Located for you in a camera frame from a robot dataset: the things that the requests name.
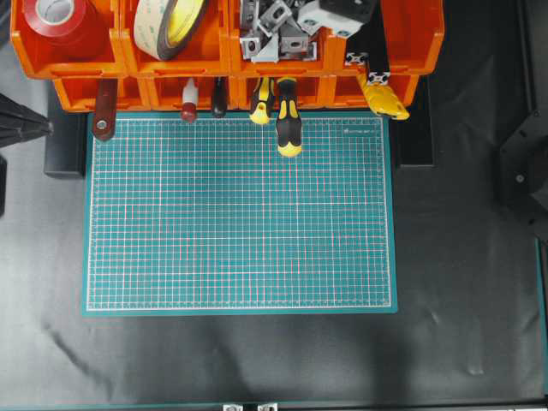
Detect small yellow-black screwdriver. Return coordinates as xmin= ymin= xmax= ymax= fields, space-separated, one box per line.
xmin=249 ymin=77 xmax=275 ymax=125

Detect upper orange bin, red tape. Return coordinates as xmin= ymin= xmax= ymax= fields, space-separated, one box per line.
xmin=10 ymin=1 xmax=127 ymax=79

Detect double-sided tape roll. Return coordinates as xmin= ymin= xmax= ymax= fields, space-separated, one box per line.
xmin=134 ymin=0 xmax=208 ymax=61

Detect lower orange bin, wooden handle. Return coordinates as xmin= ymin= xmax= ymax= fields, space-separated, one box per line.
xmin=52 ymin=77 xmax=151 ymax=112

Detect red tape roll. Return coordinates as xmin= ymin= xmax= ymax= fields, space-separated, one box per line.
xmin=23 ymin=0 xmax=104 ymax=46

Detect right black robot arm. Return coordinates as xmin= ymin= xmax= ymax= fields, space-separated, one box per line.
xmin=379 ymin=1 xmax=547 ymax=244

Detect yellow utility knife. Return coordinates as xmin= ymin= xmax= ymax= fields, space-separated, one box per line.
xmin=356 ymin=74 xmax=409 ymax=121

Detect upper orange bin, brackets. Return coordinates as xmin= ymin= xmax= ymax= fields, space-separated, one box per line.
xmin=220 ymin=1 xmax=331 ymax=77

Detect silver corner bracket top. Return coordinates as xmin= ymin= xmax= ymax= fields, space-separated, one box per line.
xmin=258 ymin=0 xmax=292 ymax=37

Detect black round handle tool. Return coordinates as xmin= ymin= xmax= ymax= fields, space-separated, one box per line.
xmin=211 ymin=77 xmax=228 ymax=118

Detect lower orange bin, screwdrivers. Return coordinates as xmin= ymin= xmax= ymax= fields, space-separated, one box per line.
xmin=229 ymin=76 xmax=336 ymax=110

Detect large grey corner bracket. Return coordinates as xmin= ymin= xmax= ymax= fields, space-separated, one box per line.
xmin=251 ymin=33 xmax=279 ymax=63

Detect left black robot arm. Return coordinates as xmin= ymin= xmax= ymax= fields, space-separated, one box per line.
xmin=1 ymin=94 xmax=53 ymax=148

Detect silver corner bracket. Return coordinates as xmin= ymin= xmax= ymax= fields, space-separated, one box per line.
xmin=240 ymin=33 xmax=262 ymax=60
xmin=280 ymin=34 xmax=309 ymax=54
xmin=279 ymin=42 xmax=318 ymax=62
xmin=258 ymin=0 xmax=292 ymax=37

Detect aluminium profile upper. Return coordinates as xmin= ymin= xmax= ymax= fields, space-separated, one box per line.
xmin=365 ymin=2 xmax=390 ymax=86

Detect white-black right gripper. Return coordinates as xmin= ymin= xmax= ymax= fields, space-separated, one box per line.
xmin=296 ymin=1 xmax=377 ymax=39

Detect brown wooden handle tool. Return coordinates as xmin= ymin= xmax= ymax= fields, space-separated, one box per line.
xmin=92 ymin=79 xmax=118 ymax=141

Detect aluminium profile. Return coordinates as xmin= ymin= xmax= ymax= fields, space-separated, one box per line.
xmin=344 ymin=39 xmax=369 ymax=66
xmin=365 ymin=2 xmax=390 ymax=86

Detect green cutting mat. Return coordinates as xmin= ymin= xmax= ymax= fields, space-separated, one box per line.
xmin=81 ymin=111 xmax=397 ymax=316

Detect lower orange bin, small handles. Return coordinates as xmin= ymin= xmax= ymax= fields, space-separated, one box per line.
xmin=143 ymin=76 xmax=235 ymax=112

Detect silver corner bracket front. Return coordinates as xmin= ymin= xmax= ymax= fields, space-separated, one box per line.
xmin=240 ymin=33 xmax=262 ymax=60

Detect aluminium profile lower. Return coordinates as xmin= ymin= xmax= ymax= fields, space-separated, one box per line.
xmin=344 ymin=39 xmax=369 ymax=66

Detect large yellow-black screwdriver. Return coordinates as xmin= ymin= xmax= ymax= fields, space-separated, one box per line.
xmin=276 ymin=77 xmax=302 ymax=158

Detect silver corner bracket middle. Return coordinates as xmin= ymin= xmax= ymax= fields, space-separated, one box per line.
xmin=280 ymin=34 xmax=309 ymax=54

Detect red-brown and white handle tool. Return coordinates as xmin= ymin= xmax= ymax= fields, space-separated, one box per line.
xmin=181 ymin=78 xmax=199 ymax=123

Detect black table cover sheet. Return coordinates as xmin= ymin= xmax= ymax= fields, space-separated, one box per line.
xmin=1 ymin=45 xmax=546 ymax=408

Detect upper orange bin, profiles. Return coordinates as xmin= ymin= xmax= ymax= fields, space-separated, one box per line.
xmin=327 ymin=0 xmax=446 ymax=78

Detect silver corner bracket right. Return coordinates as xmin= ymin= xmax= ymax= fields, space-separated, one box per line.
xmin=279 ymin=42 xmax=318 ymax=62

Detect lower orange bin, yellow tool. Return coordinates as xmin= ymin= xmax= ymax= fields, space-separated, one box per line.
xmin=327 ymin=73 xmax=420 ymax=109

